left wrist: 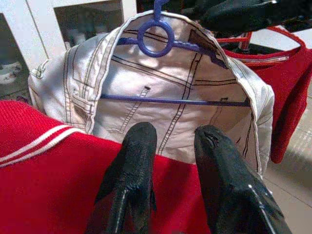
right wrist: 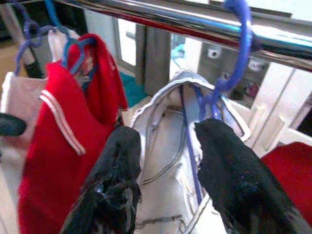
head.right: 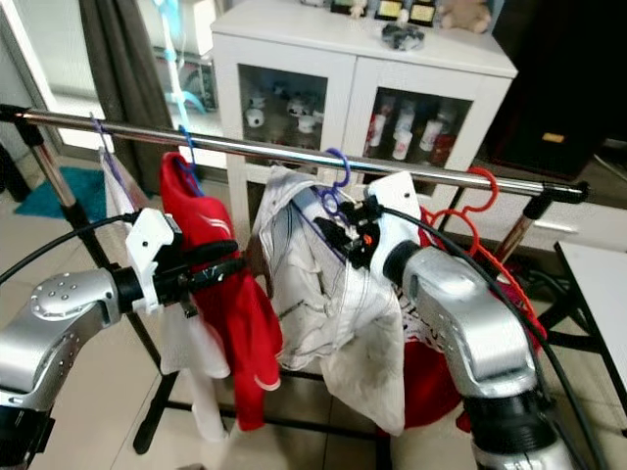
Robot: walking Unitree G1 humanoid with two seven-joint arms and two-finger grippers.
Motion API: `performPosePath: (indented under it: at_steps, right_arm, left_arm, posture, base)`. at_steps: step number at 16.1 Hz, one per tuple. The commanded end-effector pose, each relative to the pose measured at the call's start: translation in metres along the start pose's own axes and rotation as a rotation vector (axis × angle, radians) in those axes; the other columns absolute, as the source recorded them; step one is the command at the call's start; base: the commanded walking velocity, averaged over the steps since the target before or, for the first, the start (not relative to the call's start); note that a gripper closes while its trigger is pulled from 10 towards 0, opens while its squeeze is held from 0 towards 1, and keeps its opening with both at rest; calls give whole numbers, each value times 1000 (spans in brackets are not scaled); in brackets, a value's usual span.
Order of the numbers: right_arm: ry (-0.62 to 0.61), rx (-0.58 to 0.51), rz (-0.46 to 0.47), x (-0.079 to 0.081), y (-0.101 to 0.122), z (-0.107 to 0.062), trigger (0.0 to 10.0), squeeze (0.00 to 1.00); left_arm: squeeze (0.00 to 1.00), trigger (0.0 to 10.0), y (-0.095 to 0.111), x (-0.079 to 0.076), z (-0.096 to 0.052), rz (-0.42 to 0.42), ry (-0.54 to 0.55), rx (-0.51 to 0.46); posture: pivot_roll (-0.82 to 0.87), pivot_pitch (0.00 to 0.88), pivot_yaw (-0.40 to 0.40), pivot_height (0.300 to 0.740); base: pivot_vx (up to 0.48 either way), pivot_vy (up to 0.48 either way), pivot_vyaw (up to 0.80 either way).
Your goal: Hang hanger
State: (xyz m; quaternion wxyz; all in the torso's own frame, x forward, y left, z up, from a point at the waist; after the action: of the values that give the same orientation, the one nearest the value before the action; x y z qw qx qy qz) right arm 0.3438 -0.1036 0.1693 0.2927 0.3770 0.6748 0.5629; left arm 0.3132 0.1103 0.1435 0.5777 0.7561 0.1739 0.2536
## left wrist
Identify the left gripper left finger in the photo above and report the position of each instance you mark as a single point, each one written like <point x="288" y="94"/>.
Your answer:
<point x="131" y="170"/>

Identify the red knit sweater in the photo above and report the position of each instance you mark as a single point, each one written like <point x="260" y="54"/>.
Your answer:
<point x="287" y="85"/>

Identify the red sweater white stripes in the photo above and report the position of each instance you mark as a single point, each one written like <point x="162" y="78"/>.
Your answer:
<point x="48" y="182"/>

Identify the red hanger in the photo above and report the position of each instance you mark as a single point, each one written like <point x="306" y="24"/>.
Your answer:
<point x="245" y="39"/>

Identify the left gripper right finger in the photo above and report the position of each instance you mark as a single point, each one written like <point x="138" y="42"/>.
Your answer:
<point x="224" y="182"/>

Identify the white cabinet glass doors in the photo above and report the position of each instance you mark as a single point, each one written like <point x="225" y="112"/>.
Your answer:
<point x="36" y="24"/>

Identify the white jacket dark stitching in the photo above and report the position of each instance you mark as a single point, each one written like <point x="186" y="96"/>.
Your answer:
<point x="151" y="80"/>

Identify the blue plastic hanger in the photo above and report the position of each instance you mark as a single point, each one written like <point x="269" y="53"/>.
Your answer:
<point x="140" y="39"/>

